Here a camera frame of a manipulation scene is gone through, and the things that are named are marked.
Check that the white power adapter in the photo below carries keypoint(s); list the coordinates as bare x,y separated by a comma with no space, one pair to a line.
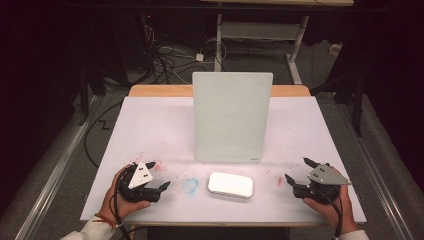
199,57

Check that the white whiteboard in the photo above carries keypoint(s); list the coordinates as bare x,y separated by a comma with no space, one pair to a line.
233,116

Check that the white metal desk frame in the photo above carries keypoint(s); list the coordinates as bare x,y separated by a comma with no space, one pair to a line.
260,30

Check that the person's right hand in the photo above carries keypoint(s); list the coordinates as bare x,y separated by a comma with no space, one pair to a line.
333,215

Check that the black metal stand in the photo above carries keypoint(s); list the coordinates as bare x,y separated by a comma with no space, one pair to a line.
83,100

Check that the white table cover sheet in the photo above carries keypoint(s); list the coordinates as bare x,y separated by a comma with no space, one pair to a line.
160,126

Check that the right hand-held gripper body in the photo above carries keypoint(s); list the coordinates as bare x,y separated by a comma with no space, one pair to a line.
325,176

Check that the metal floor rail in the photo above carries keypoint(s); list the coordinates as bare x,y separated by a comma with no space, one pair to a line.
63,156
376,173

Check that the person's left hand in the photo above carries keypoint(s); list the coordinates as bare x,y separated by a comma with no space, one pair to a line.
120,208

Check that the white whiteboard eraser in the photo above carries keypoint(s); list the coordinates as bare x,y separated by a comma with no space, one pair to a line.
230,185

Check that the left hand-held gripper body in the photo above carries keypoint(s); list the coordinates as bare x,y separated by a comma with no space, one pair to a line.
140,180

